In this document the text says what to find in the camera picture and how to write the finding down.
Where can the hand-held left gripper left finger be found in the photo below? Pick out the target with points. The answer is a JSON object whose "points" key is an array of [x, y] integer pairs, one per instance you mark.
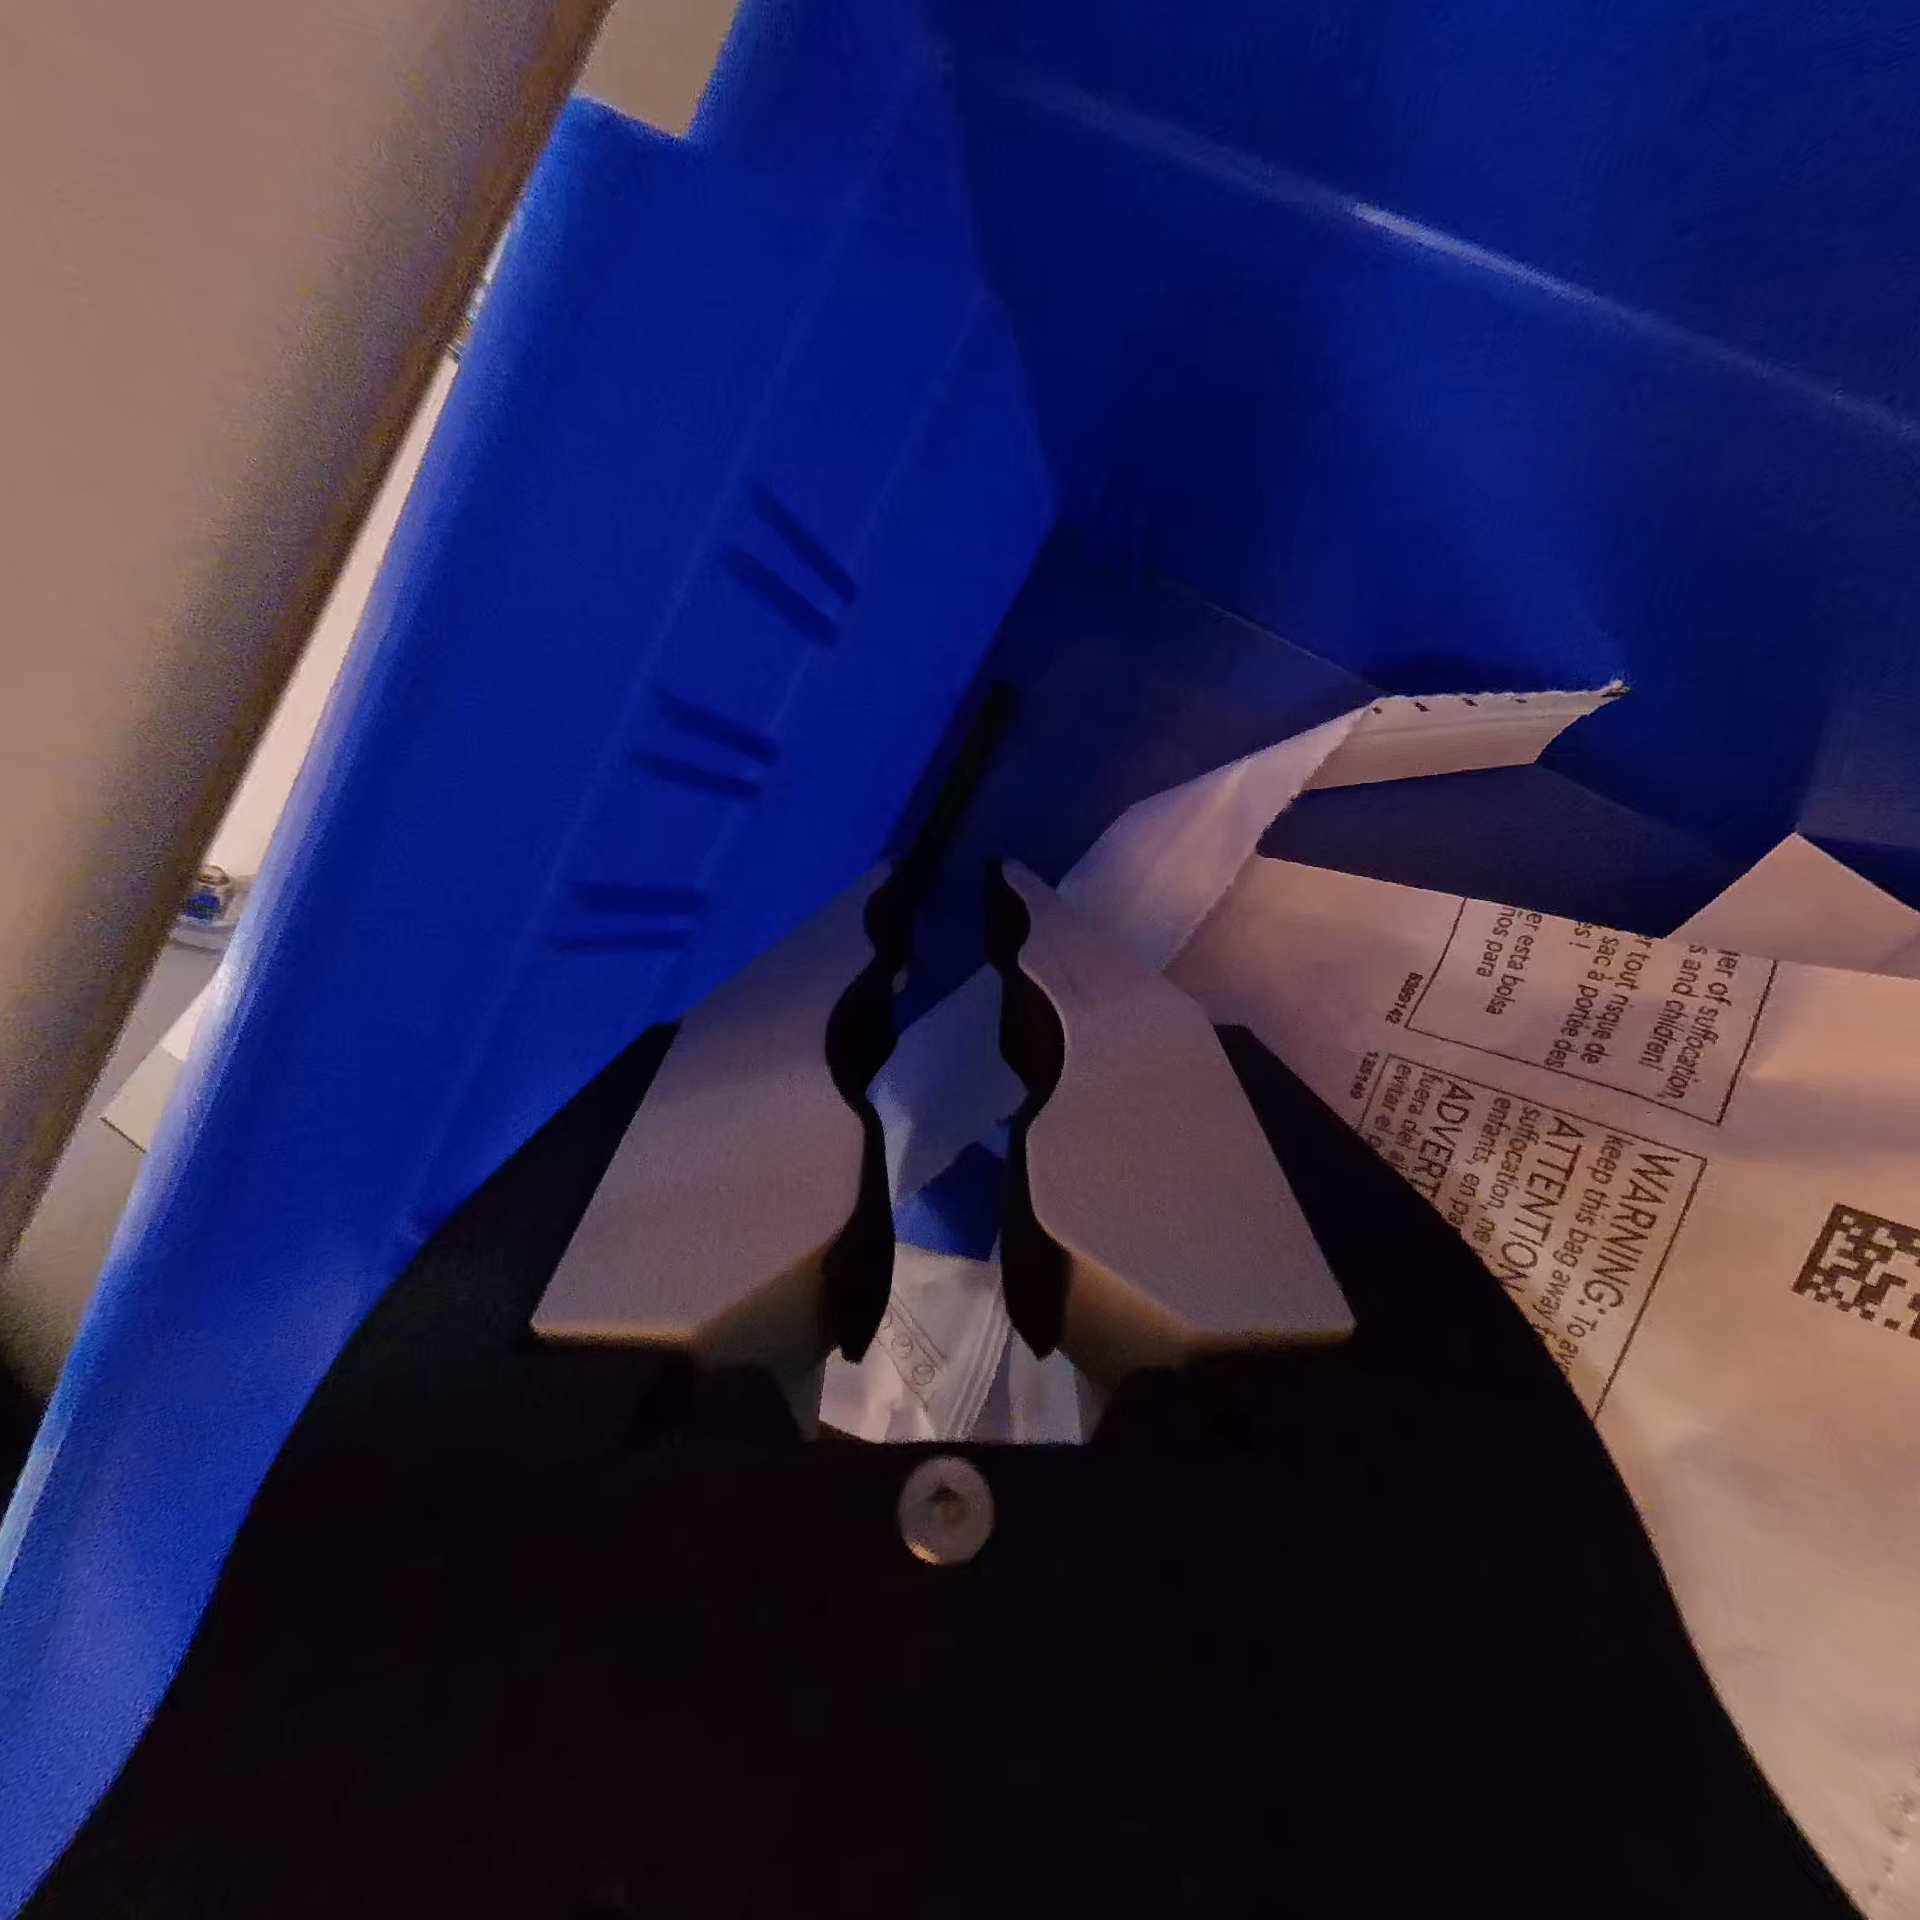
{"points": [[704, 1200]]}

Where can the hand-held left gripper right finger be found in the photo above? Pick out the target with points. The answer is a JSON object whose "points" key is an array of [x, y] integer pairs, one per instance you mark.
{"points": [[1171, 1200]]}

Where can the heap of white paper bags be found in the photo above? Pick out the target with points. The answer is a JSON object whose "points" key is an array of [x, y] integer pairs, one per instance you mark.
{"points": [[1724, 1349]]}

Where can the blue storage bin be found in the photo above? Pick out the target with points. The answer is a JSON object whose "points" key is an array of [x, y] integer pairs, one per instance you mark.
{"points": [[1277, 375]]}

